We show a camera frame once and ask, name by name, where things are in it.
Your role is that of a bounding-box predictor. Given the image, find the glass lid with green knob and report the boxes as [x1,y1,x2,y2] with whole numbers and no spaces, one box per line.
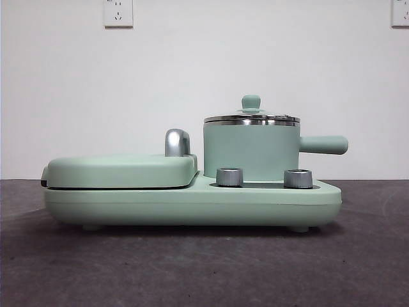
[204,94,301,124]

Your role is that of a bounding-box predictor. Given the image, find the silver control knob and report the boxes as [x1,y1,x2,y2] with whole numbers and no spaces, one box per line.
[283,168,313,189]
[216,166,245,187]

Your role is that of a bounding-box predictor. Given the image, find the green breakfast machine base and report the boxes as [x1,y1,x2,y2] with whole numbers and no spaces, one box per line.
[43,171,343,232]

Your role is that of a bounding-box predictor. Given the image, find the green steamer pot with handle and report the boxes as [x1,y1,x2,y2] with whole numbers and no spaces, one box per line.
[202,120,349,180]

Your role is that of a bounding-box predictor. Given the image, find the green griddle lid chrome handle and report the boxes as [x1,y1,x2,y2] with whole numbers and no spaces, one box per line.
[40,128,199,189]

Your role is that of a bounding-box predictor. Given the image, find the white wall socket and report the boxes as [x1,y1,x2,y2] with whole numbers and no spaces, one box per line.
[104,0,134,28]
[390,0,409,28]

